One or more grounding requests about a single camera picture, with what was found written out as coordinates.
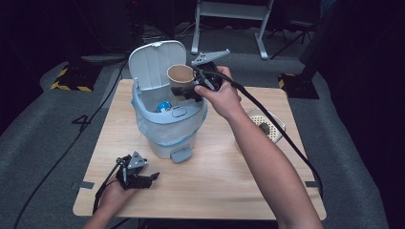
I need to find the long black floor cable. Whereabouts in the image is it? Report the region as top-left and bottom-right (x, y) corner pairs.
(12, 58), (130, 229)

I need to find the black tripod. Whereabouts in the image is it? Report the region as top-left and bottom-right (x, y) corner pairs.
(269, 21), (317, 60)

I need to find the white metal table frame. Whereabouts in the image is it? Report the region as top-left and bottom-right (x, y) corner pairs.
(190, 0), (275, 61)

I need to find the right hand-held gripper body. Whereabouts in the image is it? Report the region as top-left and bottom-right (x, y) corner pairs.
(190, 48), (231, 93)

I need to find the white perforated dish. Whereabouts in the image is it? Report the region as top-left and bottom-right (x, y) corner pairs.
(246, 108), (287, 144)

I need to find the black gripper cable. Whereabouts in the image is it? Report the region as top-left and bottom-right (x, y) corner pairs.
(92, 156), (128, 215)
(195, 68), (325, 200)

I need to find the brown paper cup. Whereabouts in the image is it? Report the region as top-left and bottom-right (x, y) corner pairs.
(166, 64), (197, 97)

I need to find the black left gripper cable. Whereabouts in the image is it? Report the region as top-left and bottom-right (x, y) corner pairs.
(92, 156), (128, 215)

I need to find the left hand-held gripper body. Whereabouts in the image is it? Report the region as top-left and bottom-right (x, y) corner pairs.
(115, 151), (150, 192)

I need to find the black stand with striped base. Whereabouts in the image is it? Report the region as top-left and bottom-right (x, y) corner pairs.
(50, 64), (96, 93)
(278, 72), (320, 100)

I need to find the person's left hand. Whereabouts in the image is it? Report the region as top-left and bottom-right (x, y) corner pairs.
(97, 182), (139, 218)

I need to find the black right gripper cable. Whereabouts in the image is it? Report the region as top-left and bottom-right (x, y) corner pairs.
(195, 68), (325, 200)

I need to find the person's right hand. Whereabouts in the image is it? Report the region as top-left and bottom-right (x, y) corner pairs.
(194, 65), (243, 122)

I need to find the blue printed carton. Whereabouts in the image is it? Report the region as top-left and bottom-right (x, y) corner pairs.
(156, 100), (174, 115)

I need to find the white pedal trash can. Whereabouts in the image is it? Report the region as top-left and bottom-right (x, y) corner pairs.
(128, 40), (209, 164)

